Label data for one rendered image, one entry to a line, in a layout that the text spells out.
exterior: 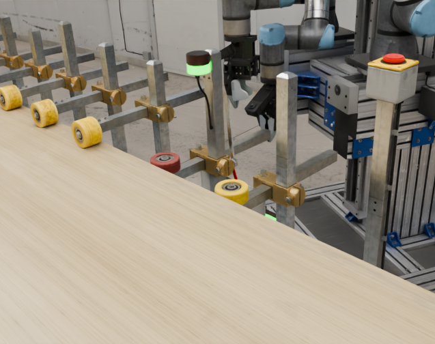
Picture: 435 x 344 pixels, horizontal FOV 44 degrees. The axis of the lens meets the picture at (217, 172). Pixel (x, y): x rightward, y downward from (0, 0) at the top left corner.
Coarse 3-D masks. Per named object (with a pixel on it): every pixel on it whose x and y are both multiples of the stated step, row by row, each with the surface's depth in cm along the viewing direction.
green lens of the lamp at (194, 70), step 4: (208, 64) 136; (188, 68) 136; (192, 68) 135; (196, 68) 135; (200, 68) 135; (204, 68) 135; (208, 68) 136; (188, 72) 136; (192, 72) 135; (196, 72) 135; (200, 72) 135; (204, 72) 135; (208, 72) 136
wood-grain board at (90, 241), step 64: (0, 128) 171; (64, 128) 169; (0, 192) 131; (64, 192) 130; (128, 192) 128; (192, 192) 127; (0, 256) 107; (64, 256) 106; (128, 256) 105; (192, 256) 104; (256, 256) 103; (320, 256) 102; (0, 320) 90; (64, 320) 89; (128, 320) 88; (192, 320) 88; (256, 320) 87; (320, 320) 86; (384, 320) 86
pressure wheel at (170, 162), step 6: (156, 156) 145; (162, 156) 145; (168, 156) 145; (174, 156) 144; (150, 162) 143; (156, 162) 141; (162, 162) 141; (168, 162) 141; (174, 162) 141; (162, 168) 141; (168, 168) 141; (174, 168) 142
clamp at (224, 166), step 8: (192, 152) 156; (200, 152) 155; (208, 160) 152; (216, 160) 149; (224, 160) 149; (232, 160) 151; (208, 168) 153; (216, 168) 149; (224, 168) 149; (232, 168) 151; (216, 176) 151
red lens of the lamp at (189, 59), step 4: (208, 52) 137; (188, 56) 134; (192, 56) 134; (196, 56) 133; (200, 56) 133; (204, 56) 134; (208, 56) 135; (188, 60) 135; (192, 60) 134; (196, 60) 134; (200, 60) 134; (204, 60) 134; (208, 60) 135; (188, 64) 135; (192, 64) 134; (196, 64) 134; (200, 64) 134
